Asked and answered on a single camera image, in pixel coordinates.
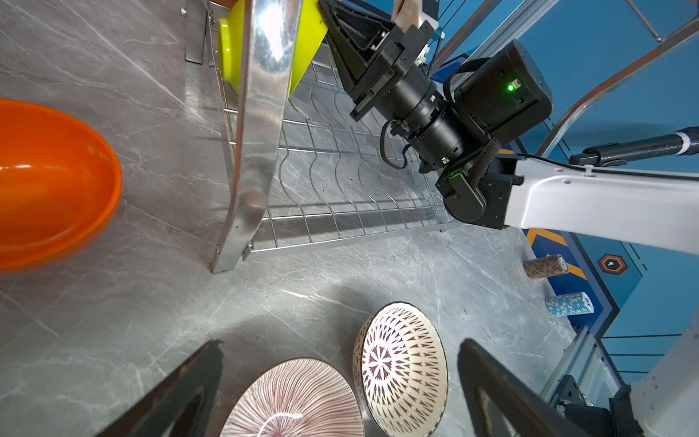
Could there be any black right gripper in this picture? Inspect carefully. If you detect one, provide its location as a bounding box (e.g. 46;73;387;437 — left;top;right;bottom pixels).
319;0;437;122

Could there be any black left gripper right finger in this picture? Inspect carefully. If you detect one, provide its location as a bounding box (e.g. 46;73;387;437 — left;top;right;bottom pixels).
458;339;585;436

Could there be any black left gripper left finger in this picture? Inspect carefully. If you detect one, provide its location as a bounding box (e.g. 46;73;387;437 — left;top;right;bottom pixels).
99;340;223;436

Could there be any lime green bowl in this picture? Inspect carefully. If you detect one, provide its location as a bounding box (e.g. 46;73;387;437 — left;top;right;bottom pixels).
289;0;328;94
218;1;246;96

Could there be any white maroon patterned bowl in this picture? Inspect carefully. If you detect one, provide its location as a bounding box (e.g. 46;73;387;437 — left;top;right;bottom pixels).
352;302;449;436

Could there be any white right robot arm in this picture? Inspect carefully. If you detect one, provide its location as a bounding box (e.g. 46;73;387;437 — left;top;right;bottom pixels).
319;1;698;254

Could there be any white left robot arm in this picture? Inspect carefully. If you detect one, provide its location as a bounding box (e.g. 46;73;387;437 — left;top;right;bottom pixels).
105;323;698;436

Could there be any stainless steel dish rack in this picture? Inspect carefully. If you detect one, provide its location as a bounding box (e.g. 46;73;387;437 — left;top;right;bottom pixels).
179;0;699;274

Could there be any pink striped ceramic bowl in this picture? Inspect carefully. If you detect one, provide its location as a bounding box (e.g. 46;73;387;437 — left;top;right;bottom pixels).
220;358;365;436

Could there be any blue poker chip stack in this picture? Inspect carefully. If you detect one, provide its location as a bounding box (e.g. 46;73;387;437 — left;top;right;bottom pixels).
545;292;595;317

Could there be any brown poker chip stack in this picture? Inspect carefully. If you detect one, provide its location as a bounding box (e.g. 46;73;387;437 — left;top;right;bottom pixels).
522;254;570;279

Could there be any orange plastic bowl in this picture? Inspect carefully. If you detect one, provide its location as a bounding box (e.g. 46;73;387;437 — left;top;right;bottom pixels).
1;99;123;273

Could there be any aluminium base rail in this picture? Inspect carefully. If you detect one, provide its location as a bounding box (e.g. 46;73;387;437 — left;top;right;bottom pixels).
540;327;624;412

